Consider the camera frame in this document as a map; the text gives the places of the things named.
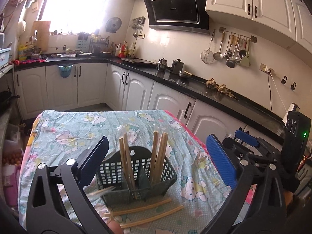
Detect hanging wire strainer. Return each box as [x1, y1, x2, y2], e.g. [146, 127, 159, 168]
[200, 30, 215, 64]

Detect white lower cabinets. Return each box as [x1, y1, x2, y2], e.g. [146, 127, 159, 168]
[13, 63, 284, 148]

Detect teal hanging waste bin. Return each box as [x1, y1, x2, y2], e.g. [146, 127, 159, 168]
[58, 64, 74, 78]

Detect wooden cutting board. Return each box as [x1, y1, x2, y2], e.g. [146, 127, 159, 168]
[31, 21, 51, 52]

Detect black range hood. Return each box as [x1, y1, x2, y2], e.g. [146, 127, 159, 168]
[144, 0, 209, 34]

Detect plastic chopstick pack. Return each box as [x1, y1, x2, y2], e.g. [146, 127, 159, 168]
[87, 186, 115, 198]

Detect steel kettle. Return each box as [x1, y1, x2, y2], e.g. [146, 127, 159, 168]
[157, 58, 167, 71]

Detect bamboo chopsticks left in basket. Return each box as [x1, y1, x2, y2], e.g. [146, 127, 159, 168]
[119, 133, 137, 199]

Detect Hello Kitty patterned tablecloth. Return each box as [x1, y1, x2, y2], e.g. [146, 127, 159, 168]
[18, 110, 230, 233]

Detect round wall fan vent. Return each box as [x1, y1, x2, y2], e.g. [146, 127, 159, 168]
[105, 17, 122, 33]

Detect wall power socket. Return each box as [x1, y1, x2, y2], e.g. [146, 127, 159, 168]
[260, 63, 274, 75]

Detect eggs in carton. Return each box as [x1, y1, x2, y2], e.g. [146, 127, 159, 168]
[2, 152, 23, 166]

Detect dark green plastic utensil basket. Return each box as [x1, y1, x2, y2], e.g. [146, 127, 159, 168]
[96, 146, 177, 206]

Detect dried ginger pile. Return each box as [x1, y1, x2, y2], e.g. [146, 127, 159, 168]
[205, 78, 237, 100]

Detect white upper cabinets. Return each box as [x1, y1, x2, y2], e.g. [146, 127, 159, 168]
[206, 0, 311, 52]

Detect hanging steel ladle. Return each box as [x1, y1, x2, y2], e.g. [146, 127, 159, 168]
[213, 31, 225, 61]

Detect red bottle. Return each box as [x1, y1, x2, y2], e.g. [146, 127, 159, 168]
[118, 42, 128, 58]

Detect bamboo chopsticks in basket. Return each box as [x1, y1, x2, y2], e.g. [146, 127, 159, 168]
[150, 131, 168, 185]
[119, 133, 137, 199]

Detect bamboo chopstick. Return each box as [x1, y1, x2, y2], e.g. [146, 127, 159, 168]
[104, 198, 172, 217]
[121, 205, 184, 229]

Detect hanging green spatula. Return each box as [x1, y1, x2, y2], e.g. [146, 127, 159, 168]
[240, 40, 250, 68]

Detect bamboo chopsticks right in basket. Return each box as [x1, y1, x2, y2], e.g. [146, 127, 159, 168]
[150, 131, 168, 185]

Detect white cabinets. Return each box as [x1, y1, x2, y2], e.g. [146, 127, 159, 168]
[13, 63, 284, 148]
[206, 0, 311, 52]

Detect dark metal pot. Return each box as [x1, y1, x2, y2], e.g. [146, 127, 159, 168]
[170, 59, 184, 74]

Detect black countertop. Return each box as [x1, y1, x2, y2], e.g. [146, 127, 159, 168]
[14, 56, 285, 143]

